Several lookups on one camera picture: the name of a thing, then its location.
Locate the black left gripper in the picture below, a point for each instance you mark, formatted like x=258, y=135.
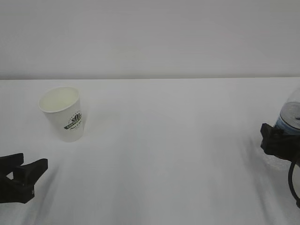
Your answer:
x=19, y=189

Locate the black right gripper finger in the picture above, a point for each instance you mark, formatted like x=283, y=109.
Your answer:
x=276, y=143

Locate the clear plastic water bottle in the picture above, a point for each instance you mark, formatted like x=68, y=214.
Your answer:
x=289, y=121

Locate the white paper cup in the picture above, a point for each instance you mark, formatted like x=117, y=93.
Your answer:
x=62, y=108

